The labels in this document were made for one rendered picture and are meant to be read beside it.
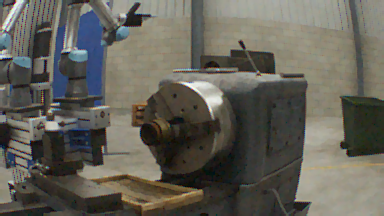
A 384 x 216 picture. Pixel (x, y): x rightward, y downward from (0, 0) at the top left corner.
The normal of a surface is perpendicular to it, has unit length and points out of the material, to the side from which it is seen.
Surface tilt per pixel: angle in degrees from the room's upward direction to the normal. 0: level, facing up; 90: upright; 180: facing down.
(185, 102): 90
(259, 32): 90
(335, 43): 90
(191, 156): 90
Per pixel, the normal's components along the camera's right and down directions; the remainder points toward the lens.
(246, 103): -0.61, 0.08
